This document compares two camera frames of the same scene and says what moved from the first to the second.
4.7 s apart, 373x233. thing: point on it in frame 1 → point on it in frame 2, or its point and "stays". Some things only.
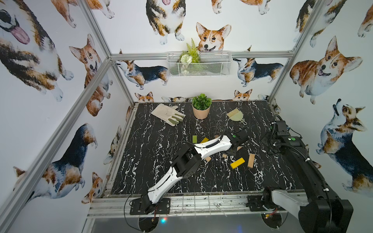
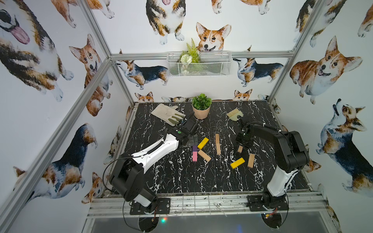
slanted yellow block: (237, 163) stays
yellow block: (205, 140) stays
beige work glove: (168, 114) stays
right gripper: (265, 140) → (248, 144)
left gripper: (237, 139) → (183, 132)
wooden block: (251, 160) stays
